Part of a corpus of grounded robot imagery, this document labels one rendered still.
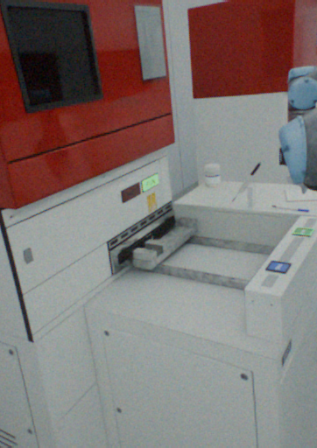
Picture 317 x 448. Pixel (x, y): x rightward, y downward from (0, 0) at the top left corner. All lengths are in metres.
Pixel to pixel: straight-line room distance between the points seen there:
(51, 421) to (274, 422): 0.65
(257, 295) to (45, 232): 0.61
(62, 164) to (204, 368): 0.69
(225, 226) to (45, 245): 0.77
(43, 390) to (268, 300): 0.72
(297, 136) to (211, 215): 0.95
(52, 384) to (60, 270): 0.34
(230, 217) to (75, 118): 0.76
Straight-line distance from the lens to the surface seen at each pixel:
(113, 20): 1.43
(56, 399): 1.46
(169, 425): 1.49
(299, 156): 0.82
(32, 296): 1.26
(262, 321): 1.16
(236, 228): 1.71
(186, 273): 1.46
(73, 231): 1.33
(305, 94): 1.20
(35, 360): 1.36
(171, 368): 1.33
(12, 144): 1.10
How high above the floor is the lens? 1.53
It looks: 21 degrees down
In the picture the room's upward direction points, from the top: 7 degrees counter-clockwise
